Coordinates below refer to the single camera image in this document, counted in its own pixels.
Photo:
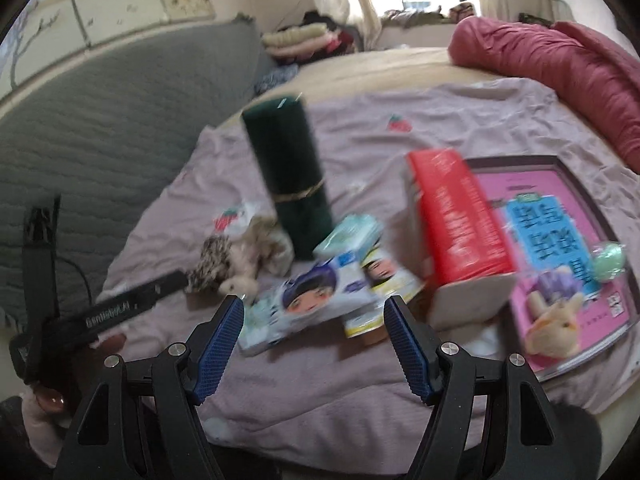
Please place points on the person's left hand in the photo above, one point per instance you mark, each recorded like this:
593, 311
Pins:
50, 402

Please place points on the dark green thermos bottle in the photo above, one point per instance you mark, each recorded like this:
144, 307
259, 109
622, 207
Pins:
287, 170

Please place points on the pink picture book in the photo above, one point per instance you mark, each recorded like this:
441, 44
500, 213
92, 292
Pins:
575, 195

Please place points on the red pillow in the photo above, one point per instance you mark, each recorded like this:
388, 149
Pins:
605, 45

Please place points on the red quilt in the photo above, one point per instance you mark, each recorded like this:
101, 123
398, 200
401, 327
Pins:
550, 60

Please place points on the clothes on windowsill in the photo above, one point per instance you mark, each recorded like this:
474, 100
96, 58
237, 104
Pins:
425, 15

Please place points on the pile of folded clothes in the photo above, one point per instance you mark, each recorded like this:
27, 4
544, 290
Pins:
300, 40

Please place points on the red and white cardboard box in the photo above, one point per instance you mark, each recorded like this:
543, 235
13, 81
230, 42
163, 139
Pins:
460, 225

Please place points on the blue cartoon tissue packet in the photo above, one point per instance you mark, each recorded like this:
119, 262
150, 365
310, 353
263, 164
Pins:
310, 295

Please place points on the beige bunny plush toy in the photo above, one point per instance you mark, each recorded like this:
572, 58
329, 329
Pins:
555, 327

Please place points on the wall mural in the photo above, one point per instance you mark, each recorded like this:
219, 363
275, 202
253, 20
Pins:
125, 0

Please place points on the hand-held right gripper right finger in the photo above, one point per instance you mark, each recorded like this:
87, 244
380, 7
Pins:
407, 355

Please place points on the brown hedgehog plush toy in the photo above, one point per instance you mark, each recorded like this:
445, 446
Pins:
212, 262

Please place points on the lilac strawberry printed bed sheet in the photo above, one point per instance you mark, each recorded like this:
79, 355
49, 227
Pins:
350, 135

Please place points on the yellow cartoon packet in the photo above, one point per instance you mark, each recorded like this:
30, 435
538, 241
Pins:
387, 275

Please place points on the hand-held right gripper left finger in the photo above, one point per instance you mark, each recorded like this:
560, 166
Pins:
220, 350

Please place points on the clear plastic bag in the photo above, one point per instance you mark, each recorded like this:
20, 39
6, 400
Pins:
350, 235

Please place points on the grey quilted headboard cushion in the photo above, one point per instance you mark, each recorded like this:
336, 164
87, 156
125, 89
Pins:
100, 135

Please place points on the blue patterned cloth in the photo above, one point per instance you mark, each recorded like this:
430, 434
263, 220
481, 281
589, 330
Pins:
275, 80

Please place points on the person's left forearm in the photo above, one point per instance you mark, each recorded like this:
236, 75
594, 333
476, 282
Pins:
42, 435

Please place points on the beige mattress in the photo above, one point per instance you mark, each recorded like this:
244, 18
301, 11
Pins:
375, 70

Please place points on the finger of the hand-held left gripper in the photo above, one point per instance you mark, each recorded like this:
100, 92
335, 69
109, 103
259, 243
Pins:
162, 286

